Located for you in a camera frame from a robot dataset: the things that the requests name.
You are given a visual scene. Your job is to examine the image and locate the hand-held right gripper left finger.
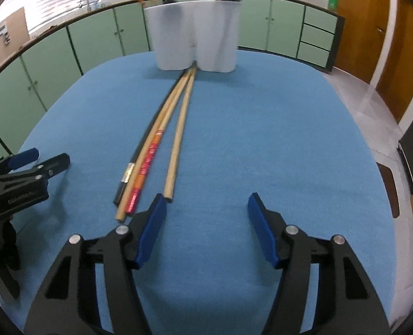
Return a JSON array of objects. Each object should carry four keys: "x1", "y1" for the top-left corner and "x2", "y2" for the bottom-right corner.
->
[{"x1": 23, "y1": 193, "x2": 167, "y2": 335}]

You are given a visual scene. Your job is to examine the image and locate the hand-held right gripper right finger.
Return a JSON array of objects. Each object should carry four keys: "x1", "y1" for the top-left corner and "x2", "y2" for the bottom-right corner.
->
[{"x1": 247, "y1": 193, "x2": 390, "y2": 335}]

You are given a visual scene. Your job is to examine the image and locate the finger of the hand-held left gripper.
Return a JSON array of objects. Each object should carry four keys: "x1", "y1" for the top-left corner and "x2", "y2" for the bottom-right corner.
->
[
  {"x1": 18, "y1": 153, "x2": 71, "y2": 183},
  {"x1": 0, "y1": 148, "x2": 40, "y2": 176}
]

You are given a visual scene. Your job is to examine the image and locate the plain bamboo chopstick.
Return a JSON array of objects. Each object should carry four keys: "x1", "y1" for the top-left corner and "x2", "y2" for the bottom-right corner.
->
[
  {"x1": 115, "y1": 68, "x2": 195, "y2": 221},
  {"x1": 163, "y1": 67, "x2": 197, "y2": 203}
]

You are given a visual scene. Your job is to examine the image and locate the black chopstick with silver band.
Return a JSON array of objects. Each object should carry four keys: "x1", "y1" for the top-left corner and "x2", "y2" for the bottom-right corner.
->
[{"x1": 113, "y1": 73, "x2": 189, "y2": 206}]

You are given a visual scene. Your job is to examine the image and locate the white plastic utensil holder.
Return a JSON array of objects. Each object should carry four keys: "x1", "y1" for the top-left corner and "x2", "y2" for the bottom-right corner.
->
[{"x1": 144, "y1": 1, "x2": 242, "y2": 73}]

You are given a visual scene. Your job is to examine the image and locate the blue table mat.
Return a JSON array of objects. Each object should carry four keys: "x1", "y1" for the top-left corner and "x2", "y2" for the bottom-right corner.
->
[{"x1": 0, "y1": 49, "x2": 397, "y2": 335}]

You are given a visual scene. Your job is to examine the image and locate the green base cabinet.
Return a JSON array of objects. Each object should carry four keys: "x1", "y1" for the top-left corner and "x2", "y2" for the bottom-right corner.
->
[{"x1": 0, "y1": 0, "x2": 345, "y2": 156}]

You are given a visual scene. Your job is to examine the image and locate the white window blind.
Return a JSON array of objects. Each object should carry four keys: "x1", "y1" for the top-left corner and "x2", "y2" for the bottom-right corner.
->
[{"x1": 24, "y1": 0, "x2": 103, "y2": 35}]

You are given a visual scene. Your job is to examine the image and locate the green drawer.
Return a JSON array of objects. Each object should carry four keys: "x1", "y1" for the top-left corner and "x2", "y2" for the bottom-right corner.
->
[
  {"x1": 300, "y1": 24, "x2": 335, "y2": 49},
  {"x1": 303, "y1": 5, "x2": 338, "y2": 35},
  {"x1": 297, "y1": 42, "x2": 331, "y2": 68}
]

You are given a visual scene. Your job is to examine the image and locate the wooden door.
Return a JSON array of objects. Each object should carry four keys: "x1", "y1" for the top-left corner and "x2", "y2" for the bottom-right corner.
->
[
  {"x1": 376, "y1": 0, "x2": 413, "y2": 123},
  {"x1": 333, "y1": 0, "x2": 390, "y2": 85}
]

